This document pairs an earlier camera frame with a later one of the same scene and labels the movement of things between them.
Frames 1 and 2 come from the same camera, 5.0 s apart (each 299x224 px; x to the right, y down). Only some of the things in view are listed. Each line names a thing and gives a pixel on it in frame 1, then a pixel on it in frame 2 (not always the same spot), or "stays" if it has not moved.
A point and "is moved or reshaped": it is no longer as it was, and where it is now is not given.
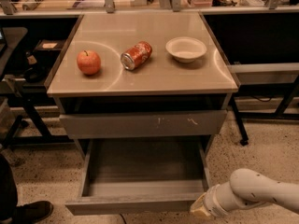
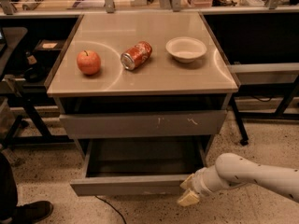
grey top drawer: x=144 y=124 stays
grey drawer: x=149 y=175 is moved or reshaped
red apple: x=88 y=62 stays
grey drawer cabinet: x=142 y=76 stays
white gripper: x=212 y=199 -> x=198 y=181
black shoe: x=32 y=213 stays
